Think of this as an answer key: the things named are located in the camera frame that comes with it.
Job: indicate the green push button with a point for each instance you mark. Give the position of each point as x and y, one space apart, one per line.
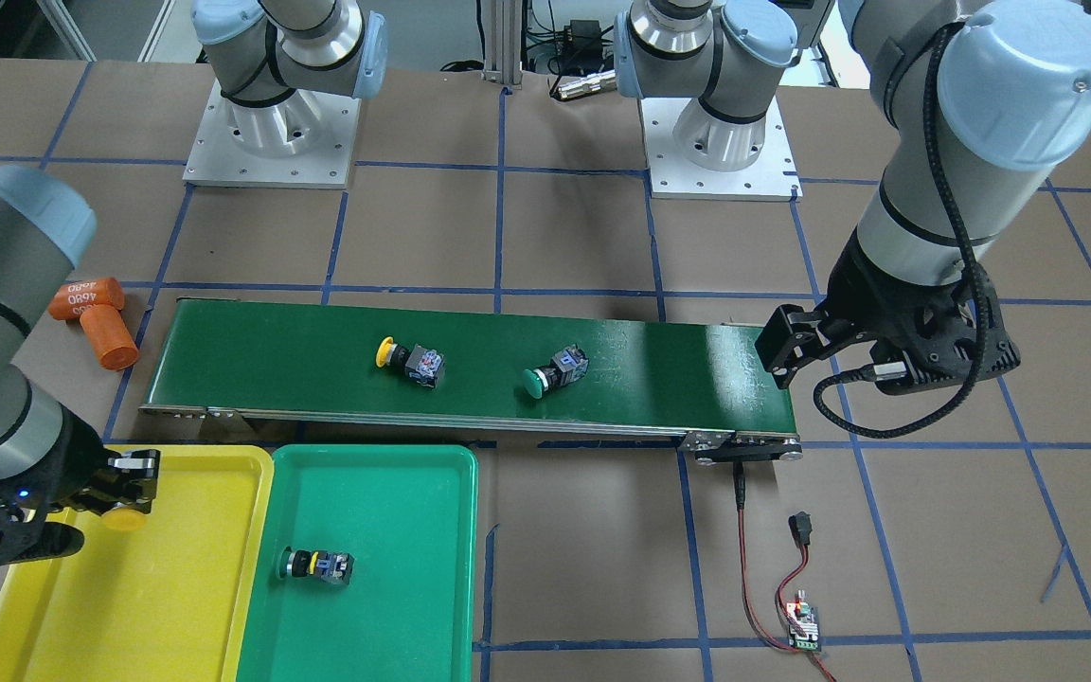
329 567
564 368

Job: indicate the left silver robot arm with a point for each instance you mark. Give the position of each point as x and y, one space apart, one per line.
1007 85

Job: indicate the yellow plastic tray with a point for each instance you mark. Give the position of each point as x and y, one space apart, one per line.
166 602

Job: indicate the green plastic tray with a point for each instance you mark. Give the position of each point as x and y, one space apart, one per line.
407 514

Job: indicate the green conveyor belt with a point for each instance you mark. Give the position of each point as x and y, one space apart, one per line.
703 385

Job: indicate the yellow push button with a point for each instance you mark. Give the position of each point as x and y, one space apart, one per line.
124 520
423 366

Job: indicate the orange cylinder with 4680 print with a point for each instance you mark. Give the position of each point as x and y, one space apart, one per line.
74 299

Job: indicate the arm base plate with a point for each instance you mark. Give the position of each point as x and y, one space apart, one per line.
304 142
694 156

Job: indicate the small motor controller board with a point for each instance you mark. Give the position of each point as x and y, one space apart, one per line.
802 621

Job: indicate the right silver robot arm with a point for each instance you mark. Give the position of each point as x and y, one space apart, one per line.
290 77

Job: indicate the black power adapter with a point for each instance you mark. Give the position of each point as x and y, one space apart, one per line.
581 39

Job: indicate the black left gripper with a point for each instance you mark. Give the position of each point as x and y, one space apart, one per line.
866 292

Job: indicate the aluminium frame post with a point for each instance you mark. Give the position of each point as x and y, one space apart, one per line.
502 36

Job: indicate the plain orange cylinder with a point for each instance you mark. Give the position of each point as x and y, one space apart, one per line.
109 337

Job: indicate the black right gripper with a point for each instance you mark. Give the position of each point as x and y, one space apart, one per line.
70 471

